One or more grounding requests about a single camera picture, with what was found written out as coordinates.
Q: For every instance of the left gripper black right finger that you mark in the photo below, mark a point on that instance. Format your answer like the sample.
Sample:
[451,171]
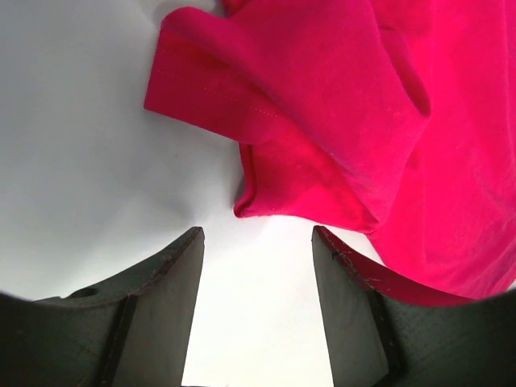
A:
[383,329]

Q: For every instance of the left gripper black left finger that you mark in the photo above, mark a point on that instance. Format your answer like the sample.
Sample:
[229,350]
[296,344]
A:
[132,329]

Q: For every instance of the red t shirt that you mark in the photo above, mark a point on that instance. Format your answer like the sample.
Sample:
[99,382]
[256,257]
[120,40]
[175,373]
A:
[395,119]

